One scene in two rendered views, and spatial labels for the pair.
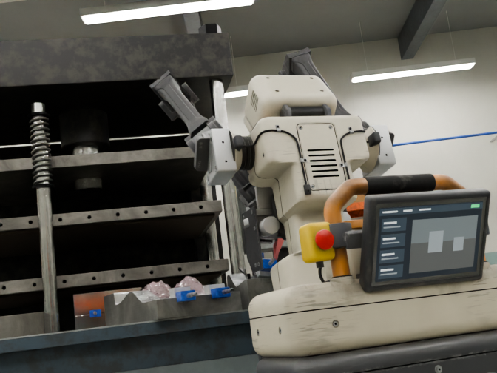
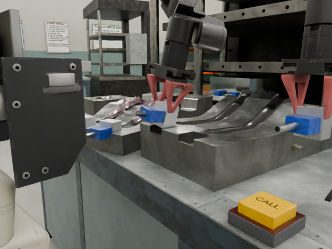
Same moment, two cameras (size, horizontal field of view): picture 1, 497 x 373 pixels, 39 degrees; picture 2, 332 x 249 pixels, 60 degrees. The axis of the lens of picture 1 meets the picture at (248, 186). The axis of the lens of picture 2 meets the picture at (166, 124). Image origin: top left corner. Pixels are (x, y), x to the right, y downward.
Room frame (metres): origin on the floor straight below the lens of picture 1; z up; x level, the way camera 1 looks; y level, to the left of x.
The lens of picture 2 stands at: (1.85, -0.63, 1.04)
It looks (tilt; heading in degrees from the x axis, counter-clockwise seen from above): 12 degrees down; 65
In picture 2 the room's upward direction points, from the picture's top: straight up
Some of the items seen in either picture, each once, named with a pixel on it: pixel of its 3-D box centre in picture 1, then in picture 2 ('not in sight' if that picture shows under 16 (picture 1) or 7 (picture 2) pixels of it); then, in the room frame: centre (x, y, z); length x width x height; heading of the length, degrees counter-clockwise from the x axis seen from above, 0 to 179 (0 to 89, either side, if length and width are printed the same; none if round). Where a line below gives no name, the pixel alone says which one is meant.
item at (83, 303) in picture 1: (110, 314); (256, 91); (3.03, 0.66, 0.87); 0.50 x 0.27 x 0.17; 12
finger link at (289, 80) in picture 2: not in sight; (307, 90); (2.30, -0.27, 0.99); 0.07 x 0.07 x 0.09; 12
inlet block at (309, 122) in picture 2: not in sight; (299, 124); (2.26, -0.29, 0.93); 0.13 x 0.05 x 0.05; 12
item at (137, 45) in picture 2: not in sight; (117, 62); (3.37, 4.82, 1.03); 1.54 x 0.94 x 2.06; 91
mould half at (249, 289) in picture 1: (272, 288); (244, 127); (2.36, -0.04, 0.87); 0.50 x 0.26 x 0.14; 12
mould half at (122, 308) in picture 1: (167, 303); (145, 115); (2.21, 0.30, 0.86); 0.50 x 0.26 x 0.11; 29
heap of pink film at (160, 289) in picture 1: (168, 289); (146, 103); (2.21, 0.29, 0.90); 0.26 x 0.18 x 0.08; 29
